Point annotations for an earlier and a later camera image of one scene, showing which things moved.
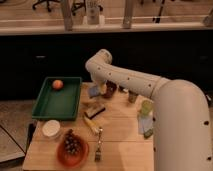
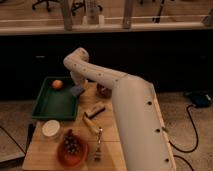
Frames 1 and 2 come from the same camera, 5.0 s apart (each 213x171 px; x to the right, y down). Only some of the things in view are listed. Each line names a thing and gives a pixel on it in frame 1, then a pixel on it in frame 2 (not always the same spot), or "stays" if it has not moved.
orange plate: x=72 y=160 stays
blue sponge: x=93 y=90 → x=76 y=90
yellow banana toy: x=91 y=123 stays
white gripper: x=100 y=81 → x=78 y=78
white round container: x=51 y=128 stays
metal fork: x=98 y=153 stays
